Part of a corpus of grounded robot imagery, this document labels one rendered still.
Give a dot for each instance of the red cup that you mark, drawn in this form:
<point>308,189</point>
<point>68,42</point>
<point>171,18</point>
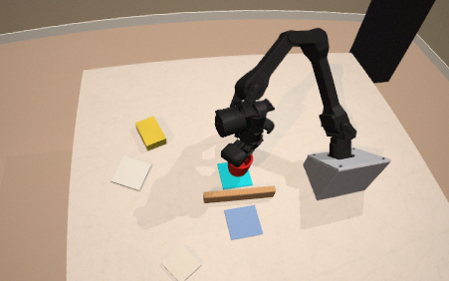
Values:
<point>242,170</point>

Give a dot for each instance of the wooden bar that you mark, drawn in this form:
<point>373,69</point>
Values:
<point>239,194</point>

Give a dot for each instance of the yellow rectangular block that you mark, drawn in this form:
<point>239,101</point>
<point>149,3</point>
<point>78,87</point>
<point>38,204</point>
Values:
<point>151,133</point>

